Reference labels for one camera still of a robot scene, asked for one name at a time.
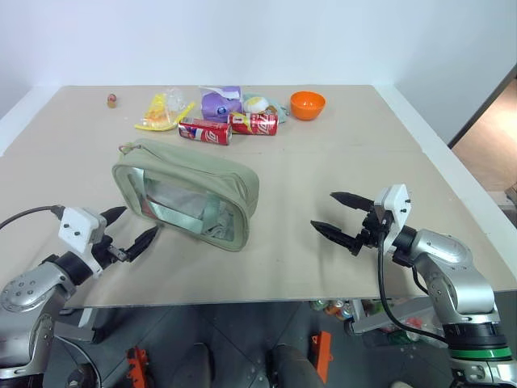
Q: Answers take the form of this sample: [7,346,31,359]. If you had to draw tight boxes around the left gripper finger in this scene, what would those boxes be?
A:
[99,206,128,235]
[125,225,161,263]

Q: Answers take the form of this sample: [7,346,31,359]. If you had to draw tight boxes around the orange clamp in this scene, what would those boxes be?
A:
[309,331,334,383]
[126,346,149,384]

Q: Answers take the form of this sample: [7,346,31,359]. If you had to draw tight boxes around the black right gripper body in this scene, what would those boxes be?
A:
[355,209,395,248]

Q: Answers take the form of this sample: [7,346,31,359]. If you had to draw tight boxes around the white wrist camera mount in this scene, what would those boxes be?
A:
[373,183,414,256]
[58,207,107,280]

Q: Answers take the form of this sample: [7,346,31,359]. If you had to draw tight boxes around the green zippered pouch bag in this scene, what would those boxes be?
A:
[111,137,261,253]

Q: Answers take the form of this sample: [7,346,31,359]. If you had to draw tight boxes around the orange plastic bowl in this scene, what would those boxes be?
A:
[289,91,327,122]

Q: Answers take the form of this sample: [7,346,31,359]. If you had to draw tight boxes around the red cola can white label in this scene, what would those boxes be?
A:
[227,112,280,137]

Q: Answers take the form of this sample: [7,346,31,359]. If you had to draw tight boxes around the grey box with clutter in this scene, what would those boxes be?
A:
[347,296,443,345]

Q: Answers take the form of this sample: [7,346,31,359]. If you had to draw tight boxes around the clear crumpled plastic bag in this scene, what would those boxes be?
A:
[163,87,187,113]

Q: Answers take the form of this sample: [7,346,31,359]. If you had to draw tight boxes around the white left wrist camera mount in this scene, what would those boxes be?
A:
[58,207,107,280]

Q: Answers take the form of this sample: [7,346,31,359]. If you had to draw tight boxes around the yellow snack packet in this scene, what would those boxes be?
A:
[133,92,197,133]

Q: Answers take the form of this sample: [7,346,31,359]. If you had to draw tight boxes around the dark rounded shape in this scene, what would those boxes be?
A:
[269,343,322,388]
[176,342,212,388]

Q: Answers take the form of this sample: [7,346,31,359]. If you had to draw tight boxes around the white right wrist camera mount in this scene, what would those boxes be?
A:
[373,183,414,256]

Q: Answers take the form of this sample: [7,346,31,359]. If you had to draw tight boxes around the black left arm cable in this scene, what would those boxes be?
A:
[0,205,65,231]

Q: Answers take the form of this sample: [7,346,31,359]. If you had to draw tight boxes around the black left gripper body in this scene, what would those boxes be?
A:
[90,235,131,272]

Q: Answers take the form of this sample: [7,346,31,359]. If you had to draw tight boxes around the light green snack bag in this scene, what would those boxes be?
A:
[242,93,290,124]

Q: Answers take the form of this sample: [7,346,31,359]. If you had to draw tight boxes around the drink cans under table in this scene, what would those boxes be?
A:
[309,298,355,322]

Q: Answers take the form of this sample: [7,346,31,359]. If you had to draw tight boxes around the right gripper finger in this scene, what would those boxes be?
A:
[330,192,377,212]
[309,220,362,256]

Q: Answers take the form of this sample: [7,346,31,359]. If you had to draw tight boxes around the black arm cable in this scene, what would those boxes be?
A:
[0,205,65,231]
[376,225,450,345]

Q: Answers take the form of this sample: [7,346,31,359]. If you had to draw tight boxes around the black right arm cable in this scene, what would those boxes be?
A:
[376,225,450,345]

